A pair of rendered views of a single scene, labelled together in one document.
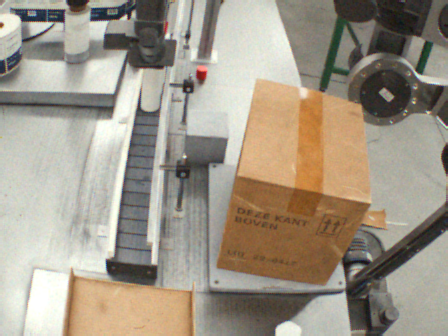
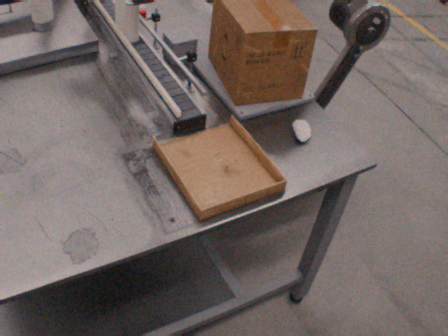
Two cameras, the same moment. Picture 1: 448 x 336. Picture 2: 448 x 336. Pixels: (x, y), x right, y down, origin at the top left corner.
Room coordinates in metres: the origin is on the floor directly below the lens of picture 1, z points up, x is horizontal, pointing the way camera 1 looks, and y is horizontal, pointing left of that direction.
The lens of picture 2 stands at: (-0.56, 0.53, 1.80)
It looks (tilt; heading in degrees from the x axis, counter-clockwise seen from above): 44 degrees down; 335
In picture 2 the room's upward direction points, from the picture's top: 8 degrees clockwise
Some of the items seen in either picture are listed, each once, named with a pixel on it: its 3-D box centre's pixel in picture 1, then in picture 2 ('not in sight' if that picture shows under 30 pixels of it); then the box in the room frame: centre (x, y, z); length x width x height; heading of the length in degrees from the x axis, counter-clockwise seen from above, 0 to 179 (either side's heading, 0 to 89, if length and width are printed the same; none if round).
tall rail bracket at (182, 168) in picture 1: (171, 183); (184, 69); (0.72, 0.10, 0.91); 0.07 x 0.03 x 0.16; 99
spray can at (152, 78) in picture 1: (152, 76); (131, 15); (1.00, 0.22, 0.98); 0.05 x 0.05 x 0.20
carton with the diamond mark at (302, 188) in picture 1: (294, 183); (258, 43); (0.72, -0.15, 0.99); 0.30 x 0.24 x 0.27; 179
